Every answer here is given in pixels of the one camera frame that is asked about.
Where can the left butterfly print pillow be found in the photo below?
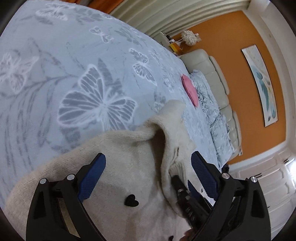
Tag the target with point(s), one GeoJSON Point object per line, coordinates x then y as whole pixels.
{"type": "Point", "coordinates": [206, 97]}

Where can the white left nightstand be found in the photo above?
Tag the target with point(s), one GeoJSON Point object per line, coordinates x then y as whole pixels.
{"type": "Point", "coordinates": [166, 40]}

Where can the right butterfly print pillow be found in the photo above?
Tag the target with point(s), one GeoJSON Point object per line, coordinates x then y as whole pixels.
{"type": "Point", "coordinates": [222, 142]}

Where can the pink folded cloth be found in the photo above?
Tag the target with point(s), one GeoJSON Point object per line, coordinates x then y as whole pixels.
{"type": "Point", "coordinates": [190, 90]}

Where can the butterfly print pillow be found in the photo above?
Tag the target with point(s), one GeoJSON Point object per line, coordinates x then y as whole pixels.
{"type": "Point", "coordinates": [222, 142]}
{"type": "Point", "coordinates": [206, 97]}

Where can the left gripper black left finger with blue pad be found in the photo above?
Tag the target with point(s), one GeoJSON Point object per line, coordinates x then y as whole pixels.
{"type": "Point", "coordinates": [56, 211]}

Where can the person's right hand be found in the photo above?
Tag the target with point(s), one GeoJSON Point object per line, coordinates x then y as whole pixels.
{"type": "Point", "coordinates": [187, 235]}

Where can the white panelled wardrobe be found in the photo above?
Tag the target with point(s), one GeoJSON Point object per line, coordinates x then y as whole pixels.
{"type": "Point", "coordinates": [275, 168]}

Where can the blue butterfly print bedspread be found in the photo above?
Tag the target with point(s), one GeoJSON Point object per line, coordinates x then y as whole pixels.
{"type": "Point", "coordinates": [70, 73]}

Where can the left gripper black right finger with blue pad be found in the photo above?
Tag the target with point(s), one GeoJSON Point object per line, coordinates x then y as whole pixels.
{"type": "Point", "coordinates": [240, 211]}

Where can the yellow box on nightstand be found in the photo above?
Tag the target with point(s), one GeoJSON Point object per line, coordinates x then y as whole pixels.
{"type": "Point", "coordinates": [176, 49]}

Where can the black bag on nightstand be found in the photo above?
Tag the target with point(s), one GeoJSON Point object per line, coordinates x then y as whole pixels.
{"type": "Point", "coordinates": [225, 168]}

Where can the framed feather wall painting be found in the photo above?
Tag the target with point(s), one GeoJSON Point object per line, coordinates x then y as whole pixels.
{"type": "Point", "coordinates": [263, 83]}

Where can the beige knit sweater black hearts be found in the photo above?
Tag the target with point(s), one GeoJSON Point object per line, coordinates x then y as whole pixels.
{"type": "Point", "coordinates": [134, 198]}

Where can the beige padded leather headboard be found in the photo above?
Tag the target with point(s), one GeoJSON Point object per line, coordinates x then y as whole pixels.
{"type": "Point", "coordinates": [200, 60]}

